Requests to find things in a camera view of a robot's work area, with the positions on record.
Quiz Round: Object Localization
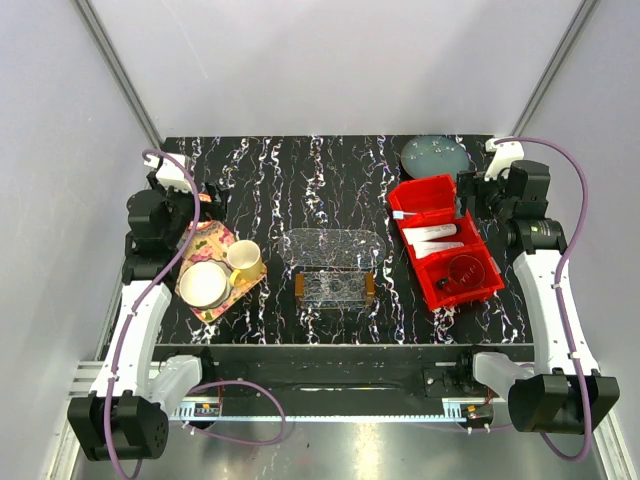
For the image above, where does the white scalloped bowl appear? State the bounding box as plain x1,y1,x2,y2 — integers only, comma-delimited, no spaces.
179,261,231,309

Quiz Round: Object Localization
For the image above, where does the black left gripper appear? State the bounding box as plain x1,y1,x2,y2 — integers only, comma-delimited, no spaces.
149,172,229,246

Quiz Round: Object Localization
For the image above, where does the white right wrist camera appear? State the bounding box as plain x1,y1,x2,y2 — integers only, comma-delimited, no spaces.
484,138,524,181

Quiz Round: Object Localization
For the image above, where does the blue and white toothbrush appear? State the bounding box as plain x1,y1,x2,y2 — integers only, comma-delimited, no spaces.
392,208,456,220

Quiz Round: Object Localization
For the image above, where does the red translucent cup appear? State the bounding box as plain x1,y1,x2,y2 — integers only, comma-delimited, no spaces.
448,254,486,289

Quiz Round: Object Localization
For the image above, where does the floral serving tray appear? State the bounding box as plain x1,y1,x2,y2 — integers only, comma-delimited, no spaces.
176,221,267,324

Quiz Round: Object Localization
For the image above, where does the grey round plate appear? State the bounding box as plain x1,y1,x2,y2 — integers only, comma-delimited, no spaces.
400,135,469,179

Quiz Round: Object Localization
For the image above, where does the clear holder with wooden ends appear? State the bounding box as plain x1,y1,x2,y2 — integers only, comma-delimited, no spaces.
295,270,375,310

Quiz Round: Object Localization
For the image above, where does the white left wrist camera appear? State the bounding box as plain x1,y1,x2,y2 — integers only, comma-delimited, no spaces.
143,154,192,194

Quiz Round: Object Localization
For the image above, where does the clear glass oval tray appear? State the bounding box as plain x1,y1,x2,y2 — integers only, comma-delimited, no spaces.
276,228,387,270

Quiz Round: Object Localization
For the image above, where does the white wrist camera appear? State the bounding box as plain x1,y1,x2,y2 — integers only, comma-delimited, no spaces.
143,154,192,194
484,138,524,181

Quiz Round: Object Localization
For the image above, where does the white toothpaste tube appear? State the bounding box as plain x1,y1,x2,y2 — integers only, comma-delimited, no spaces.
413,241,464,259
402,223,459,245

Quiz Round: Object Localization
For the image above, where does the red plastic compartment bin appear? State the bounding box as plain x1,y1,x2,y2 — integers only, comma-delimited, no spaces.
387,174,504,310

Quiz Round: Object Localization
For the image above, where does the cream and yellow mug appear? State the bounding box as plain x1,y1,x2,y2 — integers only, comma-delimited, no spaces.
226,240,266,288

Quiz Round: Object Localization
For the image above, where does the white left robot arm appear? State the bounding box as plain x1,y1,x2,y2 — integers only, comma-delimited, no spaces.
67,174,229,462

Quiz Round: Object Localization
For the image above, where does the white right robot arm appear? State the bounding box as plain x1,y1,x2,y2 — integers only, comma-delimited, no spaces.
454,160,620,435

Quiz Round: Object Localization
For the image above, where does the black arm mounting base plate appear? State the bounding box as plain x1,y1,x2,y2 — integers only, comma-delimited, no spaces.
152,343,534,397

